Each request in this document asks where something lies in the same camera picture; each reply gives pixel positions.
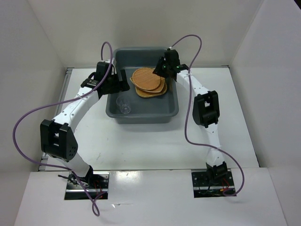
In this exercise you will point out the square woven bamboo tray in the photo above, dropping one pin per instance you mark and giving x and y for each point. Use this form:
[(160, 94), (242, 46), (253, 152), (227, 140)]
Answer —
[(145, 94)]

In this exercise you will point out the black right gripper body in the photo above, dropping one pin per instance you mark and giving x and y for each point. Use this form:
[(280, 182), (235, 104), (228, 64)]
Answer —
[(164, 69)]

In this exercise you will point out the grey plastic bin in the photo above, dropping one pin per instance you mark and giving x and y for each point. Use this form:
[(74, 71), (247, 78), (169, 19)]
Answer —
[(143, 110)]

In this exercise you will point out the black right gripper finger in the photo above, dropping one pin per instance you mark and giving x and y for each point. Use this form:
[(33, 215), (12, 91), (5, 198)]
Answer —
[(159, 70), (172, 76)]

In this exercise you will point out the clear plastic cup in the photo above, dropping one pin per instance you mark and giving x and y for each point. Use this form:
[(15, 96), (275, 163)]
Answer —
[(124, 104)]

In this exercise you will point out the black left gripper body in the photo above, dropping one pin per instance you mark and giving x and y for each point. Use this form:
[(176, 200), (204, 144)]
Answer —
[(113, 84)]

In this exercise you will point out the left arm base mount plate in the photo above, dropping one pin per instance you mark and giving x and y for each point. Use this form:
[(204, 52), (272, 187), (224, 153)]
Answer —
[(98, 189)]

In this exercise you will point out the round orange woven tray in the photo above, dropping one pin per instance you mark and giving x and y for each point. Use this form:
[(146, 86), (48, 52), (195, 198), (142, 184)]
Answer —
[(144, 72)]

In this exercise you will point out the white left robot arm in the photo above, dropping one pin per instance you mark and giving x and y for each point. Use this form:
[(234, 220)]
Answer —
[(57, 135)]

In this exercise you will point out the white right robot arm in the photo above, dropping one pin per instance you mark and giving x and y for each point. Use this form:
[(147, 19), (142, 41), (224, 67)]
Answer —
[(205, 110)]

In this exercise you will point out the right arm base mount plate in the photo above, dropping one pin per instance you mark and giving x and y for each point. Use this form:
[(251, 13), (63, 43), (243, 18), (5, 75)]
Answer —
[(203, 188)]

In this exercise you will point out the fan-shaped woven bamboo tray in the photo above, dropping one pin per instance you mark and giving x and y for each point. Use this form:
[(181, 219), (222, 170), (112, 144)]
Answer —
[(162, 87)]

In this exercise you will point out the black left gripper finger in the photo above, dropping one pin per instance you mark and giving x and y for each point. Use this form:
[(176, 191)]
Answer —
[(122, 86), (123, 75)]

